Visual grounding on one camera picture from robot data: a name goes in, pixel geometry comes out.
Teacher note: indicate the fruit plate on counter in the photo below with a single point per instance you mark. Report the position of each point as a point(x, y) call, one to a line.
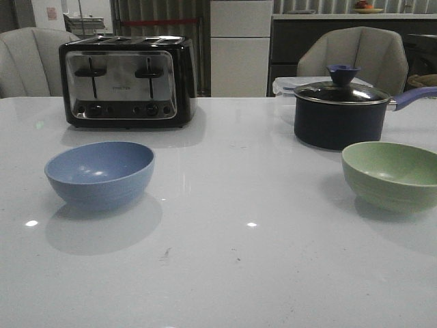
point(364, 7)

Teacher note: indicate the dark blue saucepan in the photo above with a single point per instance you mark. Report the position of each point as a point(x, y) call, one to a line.
point(334, 127)

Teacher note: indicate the glass pot lid blue knob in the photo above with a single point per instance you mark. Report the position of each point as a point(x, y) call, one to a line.
point(340, 90)

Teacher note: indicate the clear plastic food container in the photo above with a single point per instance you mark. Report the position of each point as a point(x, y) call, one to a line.
point(284, 86)

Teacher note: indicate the black and silver toaster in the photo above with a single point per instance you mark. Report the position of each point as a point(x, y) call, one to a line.
point(129, 82)

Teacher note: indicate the green bowl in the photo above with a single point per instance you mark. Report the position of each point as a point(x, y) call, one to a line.
point(393, 176)

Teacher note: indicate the blue bowl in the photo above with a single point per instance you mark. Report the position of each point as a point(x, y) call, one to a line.
point(101, 176)

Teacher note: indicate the dark kitchen counter cabinet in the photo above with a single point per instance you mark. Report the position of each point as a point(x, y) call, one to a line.
point(292, 35)

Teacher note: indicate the beige chair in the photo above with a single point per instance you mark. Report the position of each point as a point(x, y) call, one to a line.
point(379, 53)
point(30, 61)

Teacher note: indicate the white refrigerator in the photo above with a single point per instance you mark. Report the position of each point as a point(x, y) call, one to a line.
point(239, 47)

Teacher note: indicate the beige chair left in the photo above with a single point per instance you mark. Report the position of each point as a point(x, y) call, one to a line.
point(30, 61)

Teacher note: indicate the beige chair right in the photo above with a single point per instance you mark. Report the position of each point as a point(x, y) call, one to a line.
point(379, 53)

